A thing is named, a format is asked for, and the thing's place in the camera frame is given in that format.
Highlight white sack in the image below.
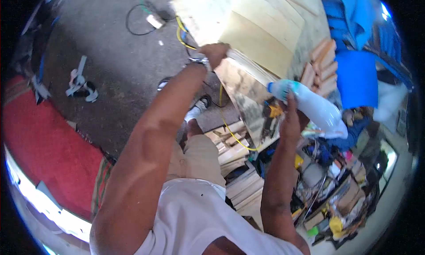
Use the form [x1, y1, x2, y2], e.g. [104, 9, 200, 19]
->
[373, 82, 408, 123]

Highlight person's left hand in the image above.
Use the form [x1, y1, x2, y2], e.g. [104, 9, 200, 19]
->
[199, 43, 230, 70]

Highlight person's body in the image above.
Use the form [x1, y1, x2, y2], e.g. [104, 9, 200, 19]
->
[90, 175, 311, 255]

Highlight person's right hand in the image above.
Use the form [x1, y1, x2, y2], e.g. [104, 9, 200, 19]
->
[279, 92, 310, 140]

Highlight white power box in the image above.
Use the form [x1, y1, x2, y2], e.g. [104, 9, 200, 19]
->
[146, 14, 165, 30]

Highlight blue plastic sheet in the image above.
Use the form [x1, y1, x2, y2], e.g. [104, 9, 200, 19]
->
[335, 50, 380, 110]

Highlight pile of wood offcuts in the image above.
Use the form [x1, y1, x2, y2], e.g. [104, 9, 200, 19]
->
[204, 120, 266, 230]

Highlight stack of pale plywood sheets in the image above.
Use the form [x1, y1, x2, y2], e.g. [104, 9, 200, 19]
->
[171, 0, 331, 86]

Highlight black cable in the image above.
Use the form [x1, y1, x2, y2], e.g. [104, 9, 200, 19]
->
[126, 3, 168, 36]

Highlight person's left fingers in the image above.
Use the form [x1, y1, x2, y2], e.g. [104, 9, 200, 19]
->
[214, 43, 230, 59]

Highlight person's legs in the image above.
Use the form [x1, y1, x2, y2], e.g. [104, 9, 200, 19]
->
[157, 76, 228, 189]

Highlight white plastic bottle blue cap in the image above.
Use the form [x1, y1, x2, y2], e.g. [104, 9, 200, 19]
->
[267, 79, 348, 140]

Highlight yellow cable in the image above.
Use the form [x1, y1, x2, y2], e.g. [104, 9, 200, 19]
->
[159, 0, 263, 153]

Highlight person's right thumb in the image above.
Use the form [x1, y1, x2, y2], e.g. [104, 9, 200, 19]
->
[287, 92, 299, 113]

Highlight blue tarp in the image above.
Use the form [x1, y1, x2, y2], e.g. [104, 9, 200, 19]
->
[318, 0, 414, 89]

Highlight red carpet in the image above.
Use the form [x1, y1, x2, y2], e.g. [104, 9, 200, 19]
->
[3, 75, 114, 222]

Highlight cluttered workbench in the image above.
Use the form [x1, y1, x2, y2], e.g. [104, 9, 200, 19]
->
[259, 104, 400, 249]

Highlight stained plywood sheet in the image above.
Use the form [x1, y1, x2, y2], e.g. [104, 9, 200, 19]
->
[214, 57, 288, 149]

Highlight pile of wooden rods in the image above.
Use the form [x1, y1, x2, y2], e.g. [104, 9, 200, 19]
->
[300, 39, 339, 98]

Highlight yellow black power tool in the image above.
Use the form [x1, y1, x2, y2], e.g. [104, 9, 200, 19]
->
[264, 100, 285, 120]

